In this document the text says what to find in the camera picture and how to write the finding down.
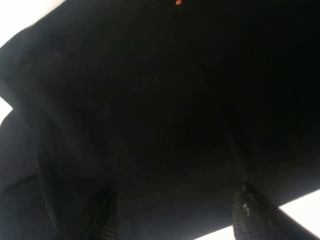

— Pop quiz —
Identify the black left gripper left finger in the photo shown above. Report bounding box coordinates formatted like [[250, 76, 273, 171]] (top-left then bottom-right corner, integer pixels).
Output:
[[82, 186, 119, 240]]

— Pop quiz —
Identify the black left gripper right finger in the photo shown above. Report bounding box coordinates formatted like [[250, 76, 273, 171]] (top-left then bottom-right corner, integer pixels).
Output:
[[231, 181, 303, 240]]

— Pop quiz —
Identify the black printed t-shirt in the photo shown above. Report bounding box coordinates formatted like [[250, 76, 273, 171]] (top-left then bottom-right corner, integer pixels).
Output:
[[0, 0, 320, 240]]

